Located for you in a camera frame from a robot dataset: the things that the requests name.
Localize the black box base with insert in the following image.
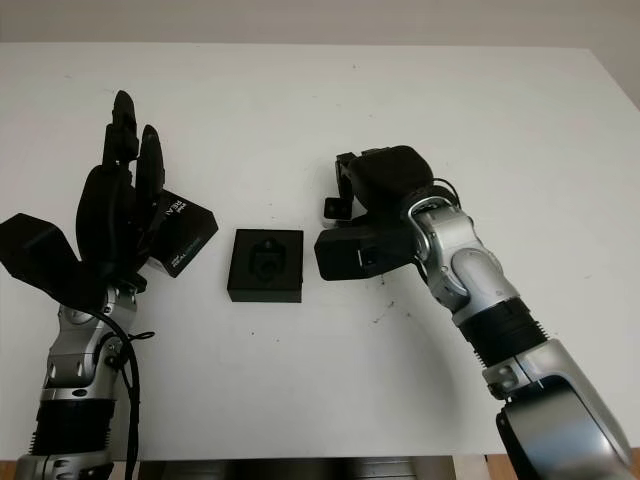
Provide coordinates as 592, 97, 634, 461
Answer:
225, 228, 305, 305

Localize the black printed box lid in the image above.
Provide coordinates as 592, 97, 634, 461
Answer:
144, 188, 220, 280

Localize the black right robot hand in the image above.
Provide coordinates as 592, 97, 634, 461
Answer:
333, 144, 434, 222

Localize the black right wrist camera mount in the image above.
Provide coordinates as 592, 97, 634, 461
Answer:
313, 219, 416, 281

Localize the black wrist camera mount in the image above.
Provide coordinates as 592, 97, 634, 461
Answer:
0, 213, 101, 311
313, 219, 416, 281

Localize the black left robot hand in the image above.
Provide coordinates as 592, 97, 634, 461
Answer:
74, 89, 166, 287

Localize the small silver depth camera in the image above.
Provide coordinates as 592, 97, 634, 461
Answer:
322, 196, 354, 221

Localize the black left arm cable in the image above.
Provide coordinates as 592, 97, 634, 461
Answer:
94, 309, 156, 461

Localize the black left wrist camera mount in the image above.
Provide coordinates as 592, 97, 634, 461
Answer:
0, 213, 101, 311

